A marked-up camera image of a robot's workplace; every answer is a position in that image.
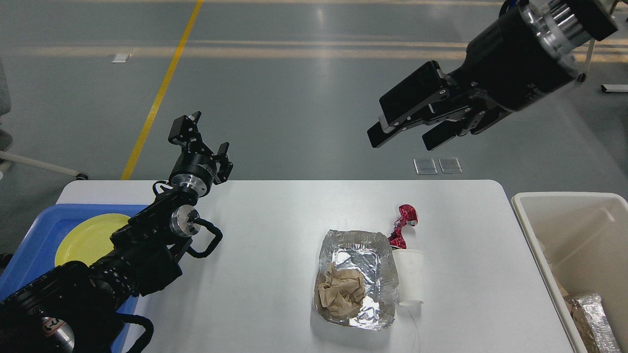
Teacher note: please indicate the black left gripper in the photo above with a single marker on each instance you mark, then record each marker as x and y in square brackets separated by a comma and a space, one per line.
[197, 168]

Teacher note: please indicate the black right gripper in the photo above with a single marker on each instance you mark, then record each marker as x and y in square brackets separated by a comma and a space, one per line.
[525, 55]

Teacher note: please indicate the red snack wrapper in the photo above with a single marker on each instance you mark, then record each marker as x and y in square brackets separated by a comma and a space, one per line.
[408, 217]

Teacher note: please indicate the yellow plate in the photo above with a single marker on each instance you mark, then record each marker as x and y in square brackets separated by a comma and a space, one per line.
[90, 240]

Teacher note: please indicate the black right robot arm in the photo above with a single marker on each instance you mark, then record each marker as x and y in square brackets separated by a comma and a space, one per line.
[525, 55]

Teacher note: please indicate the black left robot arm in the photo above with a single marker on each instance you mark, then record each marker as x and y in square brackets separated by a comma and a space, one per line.
[173, 226]

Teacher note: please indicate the floor outlet plate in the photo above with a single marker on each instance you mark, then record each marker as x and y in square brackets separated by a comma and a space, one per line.
[425, 166]
[450, 165]
[120, 58]

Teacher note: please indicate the floor outlet plate right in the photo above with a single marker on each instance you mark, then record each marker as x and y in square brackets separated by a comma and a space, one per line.
[450, 165]

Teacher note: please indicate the floor outlet plate left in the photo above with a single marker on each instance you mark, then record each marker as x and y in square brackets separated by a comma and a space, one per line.
[120, 58]

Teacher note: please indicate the grey office chair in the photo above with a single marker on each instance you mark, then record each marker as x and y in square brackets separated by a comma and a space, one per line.
[609, 7]

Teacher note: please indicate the clear plastic cup lying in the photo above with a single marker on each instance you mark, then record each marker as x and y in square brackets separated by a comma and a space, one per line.
[410, 270]

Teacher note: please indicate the aluminium foil tray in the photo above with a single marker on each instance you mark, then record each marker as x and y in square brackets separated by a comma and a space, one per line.
[370, 253]

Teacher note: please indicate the white object far right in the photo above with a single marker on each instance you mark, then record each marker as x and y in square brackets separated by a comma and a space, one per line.
[611, 88]

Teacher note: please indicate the white plastic bin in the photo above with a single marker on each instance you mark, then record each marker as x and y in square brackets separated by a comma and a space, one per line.
[579, 241]

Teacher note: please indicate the crumpled brown paper ball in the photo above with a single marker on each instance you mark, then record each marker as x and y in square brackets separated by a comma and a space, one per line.
[342, 292]

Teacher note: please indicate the blue plastic tray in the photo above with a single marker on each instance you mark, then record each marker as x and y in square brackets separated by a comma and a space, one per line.
[44, 235]

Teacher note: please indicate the white chair base left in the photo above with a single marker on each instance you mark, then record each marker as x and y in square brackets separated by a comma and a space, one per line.
[7, 139]

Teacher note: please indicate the foil item in bin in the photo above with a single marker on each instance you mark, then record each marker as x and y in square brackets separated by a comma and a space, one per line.
[593, 327]

